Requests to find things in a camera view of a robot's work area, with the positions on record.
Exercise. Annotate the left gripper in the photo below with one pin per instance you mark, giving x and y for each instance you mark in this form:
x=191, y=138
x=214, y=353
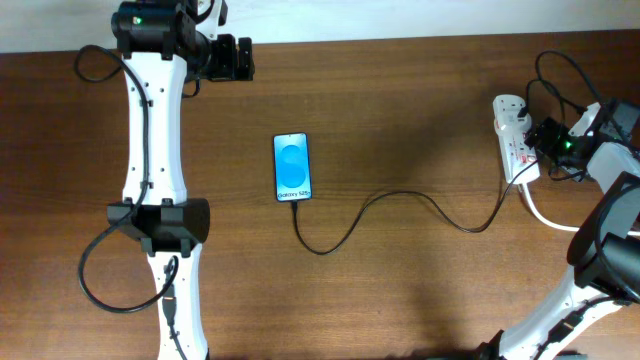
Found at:
x=227, y=69

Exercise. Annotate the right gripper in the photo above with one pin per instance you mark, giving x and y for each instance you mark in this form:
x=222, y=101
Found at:
x=550, y=141

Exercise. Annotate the blue screen smartphone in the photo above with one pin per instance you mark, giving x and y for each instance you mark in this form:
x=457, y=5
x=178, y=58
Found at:
x=292, y=167

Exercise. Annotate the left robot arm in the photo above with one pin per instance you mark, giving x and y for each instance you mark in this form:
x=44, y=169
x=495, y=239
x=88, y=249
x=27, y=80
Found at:
x=164, y=45

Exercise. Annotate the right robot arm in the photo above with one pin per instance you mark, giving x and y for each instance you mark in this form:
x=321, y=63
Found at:
x=602, y=276

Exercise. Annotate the white power strip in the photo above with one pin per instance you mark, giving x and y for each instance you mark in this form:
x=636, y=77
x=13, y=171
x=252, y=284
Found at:
x=519, y=160

